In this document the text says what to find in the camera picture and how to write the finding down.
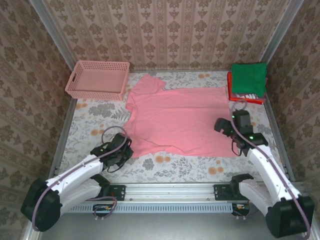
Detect pink plastic mesh basket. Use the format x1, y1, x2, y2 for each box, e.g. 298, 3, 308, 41
64, 60, 131, 102

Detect black base connector port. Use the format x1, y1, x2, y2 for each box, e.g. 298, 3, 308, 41
231, 203, 251, 217
92, 203, 114, 218

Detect aluminium frame post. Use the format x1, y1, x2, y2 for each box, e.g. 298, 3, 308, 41
28, 0, 81, 74
259, 0, 307, 66

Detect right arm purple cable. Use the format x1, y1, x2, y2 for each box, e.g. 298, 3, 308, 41
229, 99, 312, 240

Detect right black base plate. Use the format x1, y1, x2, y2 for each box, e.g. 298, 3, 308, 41
213, 184, 251, 202

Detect green folded t-shirt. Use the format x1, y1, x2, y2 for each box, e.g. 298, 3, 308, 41
230, 62, 268, 98

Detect grey sheet metal panel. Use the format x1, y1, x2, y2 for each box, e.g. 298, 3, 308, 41
23, 201, 320, 240

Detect orange folded t-shirt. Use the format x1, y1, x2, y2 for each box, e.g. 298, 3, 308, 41
226, 71, 266, 104

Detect grey printed folded t-shirt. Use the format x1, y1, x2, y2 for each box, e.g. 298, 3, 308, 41
232, 92, 266, 102

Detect pink t-shirt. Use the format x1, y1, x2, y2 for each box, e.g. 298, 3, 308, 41
123, 75, 239, 160

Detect left black wrist camera box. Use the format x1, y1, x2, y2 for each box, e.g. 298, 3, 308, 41
112, 133, 133, 149

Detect right black wrist camera box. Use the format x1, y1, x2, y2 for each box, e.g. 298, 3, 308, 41
232, 110, 251, 128

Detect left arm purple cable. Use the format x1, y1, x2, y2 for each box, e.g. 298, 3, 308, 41
31, 126, 133, 232

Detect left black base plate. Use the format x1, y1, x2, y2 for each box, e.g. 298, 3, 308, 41
98, 184, 126, 202

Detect floral patterned table cover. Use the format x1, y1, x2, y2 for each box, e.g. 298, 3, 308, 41
56, 71, 288, 184

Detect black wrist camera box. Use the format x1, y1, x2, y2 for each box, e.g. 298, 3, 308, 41
112, 133, 133, 149
232, 110, 251, 128

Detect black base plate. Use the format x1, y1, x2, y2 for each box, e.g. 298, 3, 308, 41
213, 184, 251, 202
98, 184, 126, 202

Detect aluminium front rail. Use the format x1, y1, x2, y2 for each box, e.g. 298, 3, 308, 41
37, 182, 307, 201

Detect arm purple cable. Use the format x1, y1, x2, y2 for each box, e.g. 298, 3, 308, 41
31, 126, 133, 232
229, 99, 312, 240

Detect aluminium side rail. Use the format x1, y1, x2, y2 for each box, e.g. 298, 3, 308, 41
263, 97, 297, 182
46, 98, 78, 183

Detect grey slotted cable duct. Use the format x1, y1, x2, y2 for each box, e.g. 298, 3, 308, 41
62, 202, 234, 214

